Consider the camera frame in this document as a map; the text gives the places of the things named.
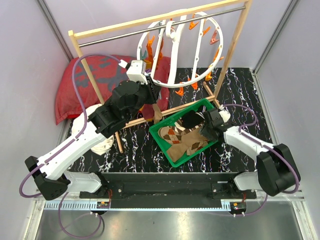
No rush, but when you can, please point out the tan sock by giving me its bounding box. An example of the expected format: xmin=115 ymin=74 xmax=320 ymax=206
xmin=152 ymin=103 xmax=163 ymax=124
xmin=166 ymin=128 xmax=209 ymax=163

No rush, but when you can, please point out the orange sock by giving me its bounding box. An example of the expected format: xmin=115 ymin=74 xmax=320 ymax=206
xmin=144 ymin=36 xmax=164 ymax=70

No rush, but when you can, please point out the white round sock hanger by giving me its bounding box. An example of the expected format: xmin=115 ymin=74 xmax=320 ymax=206
xmin=136 ymin=9 xmax=225 ymax=89

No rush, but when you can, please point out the purple striped sock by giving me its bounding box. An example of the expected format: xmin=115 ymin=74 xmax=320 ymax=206
xmin=139 ymin=104 xmax=155 ymax=122

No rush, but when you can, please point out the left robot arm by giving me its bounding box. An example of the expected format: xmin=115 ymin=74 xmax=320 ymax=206
xmin=25 ymin=75 xmax=161 ymax=201

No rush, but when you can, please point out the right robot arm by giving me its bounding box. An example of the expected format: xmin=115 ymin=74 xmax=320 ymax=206
xmin=201 ymin=108 xmax=301 ymax=199

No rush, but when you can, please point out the black sock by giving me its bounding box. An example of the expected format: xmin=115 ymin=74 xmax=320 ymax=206
xmin=181 ymin=110 xmax=205 ymax=129

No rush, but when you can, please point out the green plastic tray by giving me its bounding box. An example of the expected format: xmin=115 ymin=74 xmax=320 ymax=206
xmin=149 ymin=98 xmax=217 ymax=168

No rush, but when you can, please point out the argyle patterned sock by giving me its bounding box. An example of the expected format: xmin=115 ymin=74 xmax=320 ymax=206
xmin=157 ymin=126 xmax=187 ymax=145

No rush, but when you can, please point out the red patterned pillow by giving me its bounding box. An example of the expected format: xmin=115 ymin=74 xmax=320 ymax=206
xmin=54 ymin=54 xmax=174 ymax=125

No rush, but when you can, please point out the white crumpled cloth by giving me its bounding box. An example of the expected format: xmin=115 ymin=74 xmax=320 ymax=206
xmin=71 ymin=103 xmax=115 ymax=156

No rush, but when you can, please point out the wooden clothes rack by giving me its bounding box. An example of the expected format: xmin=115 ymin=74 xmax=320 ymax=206
xmin=67 ymin=0 xmax=254 ymax=154

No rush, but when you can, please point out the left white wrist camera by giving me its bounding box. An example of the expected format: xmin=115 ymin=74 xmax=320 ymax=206
xmin=118 ymin=59 xmax=148 ymax=85

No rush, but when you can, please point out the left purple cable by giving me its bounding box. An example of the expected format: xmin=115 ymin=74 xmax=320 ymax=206
xmin=19 ymin=53 xmax=123 ymax=198

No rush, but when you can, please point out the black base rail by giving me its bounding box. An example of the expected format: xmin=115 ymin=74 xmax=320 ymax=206
xmin=71 ymin=172 xmax=257 ymax=211

